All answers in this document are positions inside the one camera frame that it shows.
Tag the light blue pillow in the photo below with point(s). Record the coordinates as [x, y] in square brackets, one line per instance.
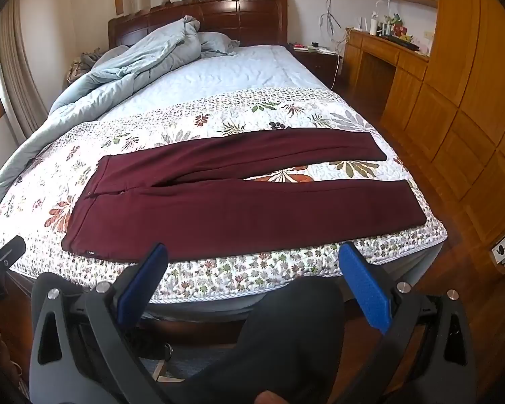
[216, 42]

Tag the white bottle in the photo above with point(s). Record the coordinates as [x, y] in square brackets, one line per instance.
[373, 25]

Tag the maroon pants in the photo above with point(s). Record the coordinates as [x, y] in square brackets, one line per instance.
[214, 214]

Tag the wooden desk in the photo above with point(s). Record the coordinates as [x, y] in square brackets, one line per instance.
[383, 67]

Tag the grey clothes heap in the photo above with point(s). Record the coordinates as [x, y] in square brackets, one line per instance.
[86, 61]

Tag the person's leg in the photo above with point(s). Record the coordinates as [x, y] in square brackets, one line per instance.
[286, 336]

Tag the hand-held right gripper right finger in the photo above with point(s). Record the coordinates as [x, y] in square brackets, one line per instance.
[366, 290]

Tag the beige side curtain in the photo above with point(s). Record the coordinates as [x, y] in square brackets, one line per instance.
[14, 71]

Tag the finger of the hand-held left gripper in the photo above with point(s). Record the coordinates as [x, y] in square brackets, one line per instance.
[8, 252]

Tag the dark wooden headboard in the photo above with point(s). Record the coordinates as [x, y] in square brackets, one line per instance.
[235, 12]

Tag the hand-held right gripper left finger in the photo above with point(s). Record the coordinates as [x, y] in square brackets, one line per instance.
[145, 280]

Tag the floral quilted bedspread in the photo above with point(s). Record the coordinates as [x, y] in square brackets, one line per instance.
[256, 109]

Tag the light blue comforter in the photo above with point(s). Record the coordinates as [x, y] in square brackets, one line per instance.
[122, 75]

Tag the dark wooden nightstand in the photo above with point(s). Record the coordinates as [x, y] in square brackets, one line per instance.
[320, 65]

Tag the light blue quilted bedsheet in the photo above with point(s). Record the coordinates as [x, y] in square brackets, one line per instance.
[235, 71]

